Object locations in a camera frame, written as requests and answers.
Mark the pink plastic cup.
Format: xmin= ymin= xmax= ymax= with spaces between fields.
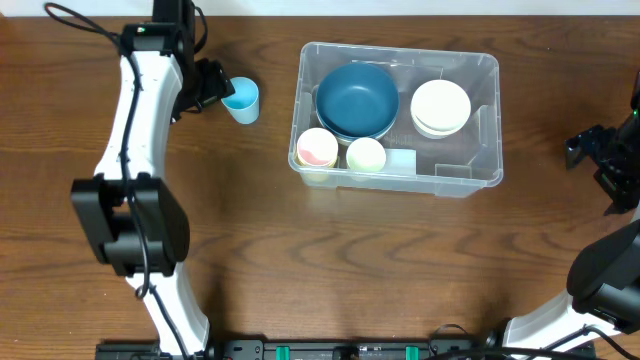
xmin=296 ymin=128 xmax=339 ymax=167

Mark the large dark blue bowl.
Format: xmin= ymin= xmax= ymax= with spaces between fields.
xmin=317 ymin=113 xmax=396 ymax=141

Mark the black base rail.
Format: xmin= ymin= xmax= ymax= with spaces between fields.
xmin=94 ymin=335 xmax=596 ymax=360

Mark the small yellow bowl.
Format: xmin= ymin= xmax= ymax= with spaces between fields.
xmin=413 ymin=122 xmax=461 ymax=139

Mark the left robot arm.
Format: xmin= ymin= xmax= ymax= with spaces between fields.
xmin=71 ymin=0 xmax=235 ymax=359

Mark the small white bowl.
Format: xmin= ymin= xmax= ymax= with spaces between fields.
xmin=410 ymin=79 xmax=471 ymax=131

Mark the light blue plastic cup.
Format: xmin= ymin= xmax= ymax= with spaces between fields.
xmin=222 ymin=77 xmax=260 ymax=125

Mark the cream plastic cup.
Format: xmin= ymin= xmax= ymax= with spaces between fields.
xmin=346 ymin=138 xmax=387 ymax=172

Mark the yellow plastic cup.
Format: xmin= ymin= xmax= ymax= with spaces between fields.
xmin=296 ymin=156 xmax=338 ymax=183

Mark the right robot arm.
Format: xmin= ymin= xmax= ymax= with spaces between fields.
xmin=487 ymin=81 xmax=639 ymax=359

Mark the clear plastic storage container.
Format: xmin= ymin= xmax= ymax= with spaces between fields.
xmin=288 ymin=42 xmax=504 ymax=198

